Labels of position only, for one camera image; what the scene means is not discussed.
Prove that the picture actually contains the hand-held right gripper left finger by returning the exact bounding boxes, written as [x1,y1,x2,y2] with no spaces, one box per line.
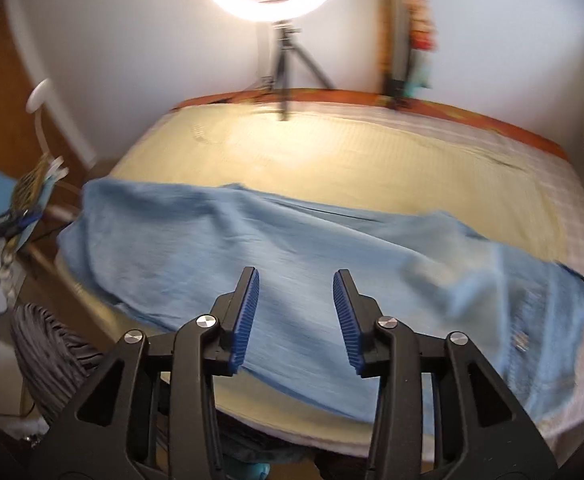
[42,266,261,480]

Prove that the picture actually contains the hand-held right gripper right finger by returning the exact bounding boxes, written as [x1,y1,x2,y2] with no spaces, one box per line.
[333,268,560,480]

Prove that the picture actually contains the light blue towel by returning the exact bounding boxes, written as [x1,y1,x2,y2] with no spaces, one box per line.
[56,178,584,423]

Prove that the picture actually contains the yellow striped bedsheet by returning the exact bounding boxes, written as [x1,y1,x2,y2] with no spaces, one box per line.
[66,107,568,443]

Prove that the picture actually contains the cluttered side chair items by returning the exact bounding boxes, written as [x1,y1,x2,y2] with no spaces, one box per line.
[0,155,97,306]

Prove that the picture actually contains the yellow striped bed sheet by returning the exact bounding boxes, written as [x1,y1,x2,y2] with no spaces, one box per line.
[54,87,584,466]

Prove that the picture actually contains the black tripod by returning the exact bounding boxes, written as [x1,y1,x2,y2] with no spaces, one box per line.
[232,20,335,122]

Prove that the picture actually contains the white lamp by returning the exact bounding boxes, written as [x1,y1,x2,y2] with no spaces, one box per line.
[26,79,55,161]

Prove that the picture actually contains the wooden door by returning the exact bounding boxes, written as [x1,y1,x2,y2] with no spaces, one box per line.
[0,0,107,241]

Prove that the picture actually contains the colourful wall hanging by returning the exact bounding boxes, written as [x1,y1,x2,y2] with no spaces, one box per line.
[379,0,440,111]

